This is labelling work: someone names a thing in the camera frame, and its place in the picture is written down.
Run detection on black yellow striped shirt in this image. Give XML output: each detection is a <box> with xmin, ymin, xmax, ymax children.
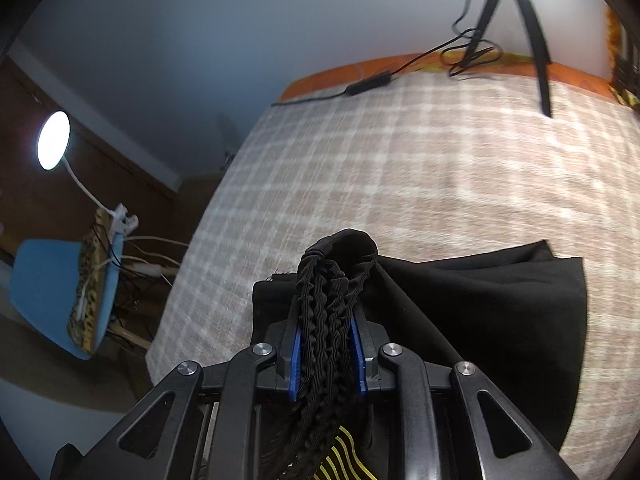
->
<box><xmin>311</xmin><ymin>426</ymin><xmax>378</xmax><ymax>480</ymax></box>

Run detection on black pants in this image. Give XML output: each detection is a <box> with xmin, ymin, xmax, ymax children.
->
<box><xmin>252</xmin><ymin>230</ymin><xmax>587</xmax><ymax>479</ymax></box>

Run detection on blue chair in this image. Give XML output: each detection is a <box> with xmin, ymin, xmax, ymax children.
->
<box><xmin>8</xmin><ymin>231</ymin><xmax>125</xmax><ymax>362</ymax></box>

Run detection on white cables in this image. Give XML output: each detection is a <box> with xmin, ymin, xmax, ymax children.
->
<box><xmin>89</xmin><ymin>224</ymin><xmax>191</xmax><ymax>286</ymax></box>

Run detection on orange wooden bed frame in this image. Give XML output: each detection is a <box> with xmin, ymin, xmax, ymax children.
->
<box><xmin>278</xmin><ymin>51</ymin><xmax>622</xmax><ymax>103</ymax></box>

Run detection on black cable with inline box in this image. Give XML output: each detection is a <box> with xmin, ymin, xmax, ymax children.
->
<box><xmin>271</xmin><ymin>0</ymin><xmax>504</xmax><ymax>108</ymax></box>

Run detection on brown wooden door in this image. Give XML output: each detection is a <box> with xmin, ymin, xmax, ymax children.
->
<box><xmin>1</xmin><ymin>58</ymin><xmax>190</xmax><ymax>264</ymax></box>

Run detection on white round desk lamp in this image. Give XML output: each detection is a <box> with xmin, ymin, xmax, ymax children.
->
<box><xmin>36</xmin><ymin>109</ymin><xmax>139</xmax><ymax>236</ymax></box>

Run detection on beige checkered bed cover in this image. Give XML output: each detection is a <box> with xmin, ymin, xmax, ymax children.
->
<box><xmin>146</xmin><ymin>73</ymin><xmax>639</xmax><ymax>479</ymax></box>

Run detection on black camera tripod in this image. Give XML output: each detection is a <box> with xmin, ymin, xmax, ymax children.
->
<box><xmin>459</xmin><ymin>0</ymin><xmax>554</xmax><ymax>118</ymax></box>

